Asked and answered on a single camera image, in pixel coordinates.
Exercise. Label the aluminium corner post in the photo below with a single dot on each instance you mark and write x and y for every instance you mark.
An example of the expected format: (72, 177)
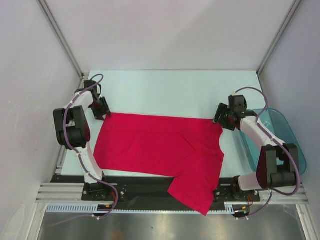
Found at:
(47, 12)
(279, 35)

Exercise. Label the red t shirt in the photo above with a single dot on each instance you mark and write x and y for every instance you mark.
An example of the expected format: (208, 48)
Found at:
(186, 149)

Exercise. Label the white cable duct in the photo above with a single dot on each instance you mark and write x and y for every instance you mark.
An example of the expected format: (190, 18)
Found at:
(101, 208)

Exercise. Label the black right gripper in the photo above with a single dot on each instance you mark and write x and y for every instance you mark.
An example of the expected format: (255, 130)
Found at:
(221, 110)

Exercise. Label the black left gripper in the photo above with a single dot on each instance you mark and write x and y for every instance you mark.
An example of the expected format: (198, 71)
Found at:
(98, 115)

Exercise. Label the left aluminium corner post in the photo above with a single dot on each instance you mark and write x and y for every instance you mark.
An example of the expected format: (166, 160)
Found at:
(47, 12)

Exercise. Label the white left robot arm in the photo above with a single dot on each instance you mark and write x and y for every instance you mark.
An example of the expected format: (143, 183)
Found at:
(73, 132)

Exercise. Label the right aluminium corner post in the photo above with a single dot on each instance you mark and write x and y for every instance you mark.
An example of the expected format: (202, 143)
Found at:
(279, 35)

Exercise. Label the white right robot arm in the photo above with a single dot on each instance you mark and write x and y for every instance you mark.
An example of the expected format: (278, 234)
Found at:
(278, 163)

